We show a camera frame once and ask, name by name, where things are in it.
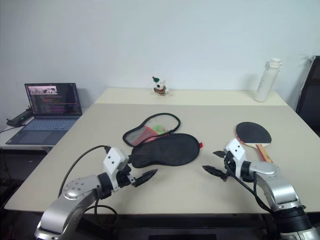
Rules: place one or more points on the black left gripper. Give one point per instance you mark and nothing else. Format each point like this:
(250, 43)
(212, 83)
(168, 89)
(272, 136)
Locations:
(123, 176)

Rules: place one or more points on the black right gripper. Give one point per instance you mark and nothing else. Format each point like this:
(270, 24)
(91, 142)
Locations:
(228, 165)

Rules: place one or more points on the red zipper pull tab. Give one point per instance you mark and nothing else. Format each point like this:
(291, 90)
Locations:
(201, 145)

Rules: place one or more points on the black red mesh paddle case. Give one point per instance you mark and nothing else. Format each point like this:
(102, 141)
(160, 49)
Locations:
(165, 150)

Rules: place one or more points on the black rubber table tennis paddle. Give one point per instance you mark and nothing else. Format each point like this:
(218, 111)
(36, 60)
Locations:
(252, 133)

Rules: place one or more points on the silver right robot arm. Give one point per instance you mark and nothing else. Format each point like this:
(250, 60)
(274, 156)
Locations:
(275, 190)

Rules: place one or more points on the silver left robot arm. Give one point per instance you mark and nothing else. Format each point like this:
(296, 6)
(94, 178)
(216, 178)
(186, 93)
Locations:
(75, 190)

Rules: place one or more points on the small white plush dog toy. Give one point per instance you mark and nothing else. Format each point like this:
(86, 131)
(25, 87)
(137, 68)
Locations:
(160, 87)

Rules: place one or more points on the white water bottle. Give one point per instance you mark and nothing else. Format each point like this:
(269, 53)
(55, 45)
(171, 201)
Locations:
(265, 80)

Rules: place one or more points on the open grey laptop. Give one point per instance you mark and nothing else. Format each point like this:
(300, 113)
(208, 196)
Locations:
(50, 117)

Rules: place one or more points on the white side desk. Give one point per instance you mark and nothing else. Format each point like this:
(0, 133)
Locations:
(37, 147)

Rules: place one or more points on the black office chair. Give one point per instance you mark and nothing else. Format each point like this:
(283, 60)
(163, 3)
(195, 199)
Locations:
(310, 95)

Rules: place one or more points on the black device beside laptop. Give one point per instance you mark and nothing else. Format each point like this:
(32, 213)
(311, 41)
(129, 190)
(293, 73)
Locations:
(20, 117)

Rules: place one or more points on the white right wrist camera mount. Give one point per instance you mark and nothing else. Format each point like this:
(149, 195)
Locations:
(236, 150)

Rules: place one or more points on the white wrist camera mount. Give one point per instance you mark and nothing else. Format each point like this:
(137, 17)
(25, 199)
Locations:
(113, 160)
(236, 150)

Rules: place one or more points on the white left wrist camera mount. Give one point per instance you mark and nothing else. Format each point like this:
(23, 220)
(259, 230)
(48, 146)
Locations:
(113, 160)

